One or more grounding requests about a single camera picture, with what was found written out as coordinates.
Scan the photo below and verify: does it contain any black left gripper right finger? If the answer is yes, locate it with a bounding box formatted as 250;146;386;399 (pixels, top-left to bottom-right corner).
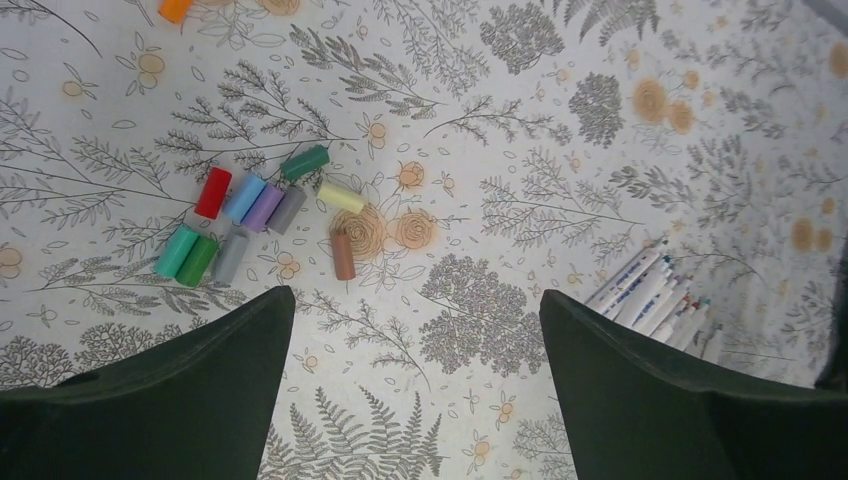
540;290;847;479

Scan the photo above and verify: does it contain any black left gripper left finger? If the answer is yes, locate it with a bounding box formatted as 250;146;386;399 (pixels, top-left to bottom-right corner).
1;287;296;479

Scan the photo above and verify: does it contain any red pen cap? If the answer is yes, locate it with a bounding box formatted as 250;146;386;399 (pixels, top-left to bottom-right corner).
194;167;232;220

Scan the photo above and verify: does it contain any light blue pen cap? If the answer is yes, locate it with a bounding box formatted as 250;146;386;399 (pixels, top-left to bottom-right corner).
223;173;266;224

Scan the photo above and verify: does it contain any brown pen cap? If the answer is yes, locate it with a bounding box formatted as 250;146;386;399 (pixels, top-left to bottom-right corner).
330;230;356;281

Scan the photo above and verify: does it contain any orange pen cap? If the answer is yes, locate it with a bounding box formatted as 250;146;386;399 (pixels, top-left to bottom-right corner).
158;0;194;24

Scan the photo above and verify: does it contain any white pen dark green cap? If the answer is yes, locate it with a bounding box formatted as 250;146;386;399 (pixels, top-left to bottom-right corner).
603;255;671;321

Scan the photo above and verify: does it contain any white pen purple cap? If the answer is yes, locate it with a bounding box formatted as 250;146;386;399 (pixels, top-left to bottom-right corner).
646;279;692;336

